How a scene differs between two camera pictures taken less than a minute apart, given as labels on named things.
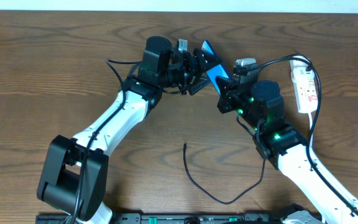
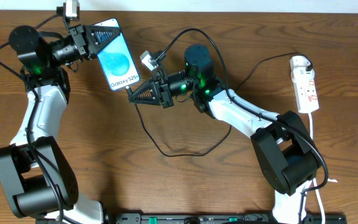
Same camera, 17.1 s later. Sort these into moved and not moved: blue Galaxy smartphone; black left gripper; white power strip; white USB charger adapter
Moved: black left gripper; blue Galaxy smartphone
Not moved: white USB charger adapter; white power strip
